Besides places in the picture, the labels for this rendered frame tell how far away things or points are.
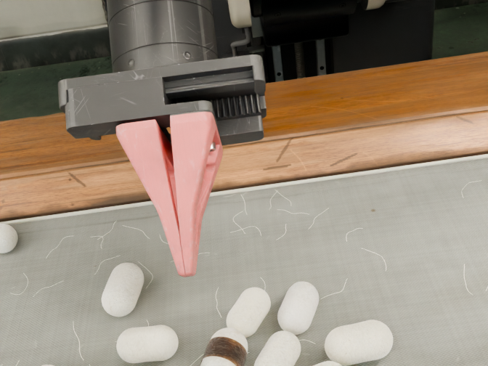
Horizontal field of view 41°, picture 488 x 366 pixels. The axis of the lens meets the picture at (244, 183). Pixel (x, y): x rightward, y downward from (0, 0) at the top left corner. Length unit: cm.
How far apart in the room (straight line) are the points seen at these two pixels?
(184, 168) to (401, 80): 29
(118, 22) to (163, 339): 17
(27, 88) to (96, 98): 216
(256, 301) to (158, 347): 6
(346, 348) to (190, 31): 18
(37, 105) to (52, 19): 36
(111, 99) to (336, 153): 22
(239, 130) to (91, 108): 8
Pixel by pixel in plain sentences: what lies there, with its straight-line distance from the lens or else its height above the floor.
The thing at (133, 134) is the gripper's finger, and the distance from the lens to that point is 32.
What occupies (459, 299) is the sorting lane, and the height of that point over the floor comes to 74.
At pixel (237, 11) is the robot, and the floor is 68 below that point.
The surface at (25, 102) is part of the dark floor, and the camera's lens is 239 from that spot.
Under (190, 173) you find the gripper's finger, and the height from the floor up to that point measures 86.
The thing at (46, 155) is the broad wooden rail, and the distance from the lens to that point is 54.
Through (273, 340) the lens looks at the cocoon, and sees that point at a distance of 36.
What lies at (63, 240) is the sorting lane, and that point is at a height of 74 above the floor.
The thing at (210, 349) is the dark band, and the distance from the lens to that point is 36.
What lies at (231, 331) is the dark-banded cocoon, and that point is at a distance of 37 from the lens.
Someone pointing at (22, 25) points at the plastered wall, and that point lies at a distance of 258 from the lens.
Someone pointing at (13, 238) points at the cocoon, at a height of 75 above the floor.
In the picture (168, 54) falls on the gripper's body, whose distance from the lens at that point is 33.
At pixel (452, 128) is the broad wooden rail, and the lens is 52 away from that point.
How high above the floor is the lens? 104
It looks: 37 degrees down
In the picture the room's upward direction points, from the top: 9 degrees counter-clockwise
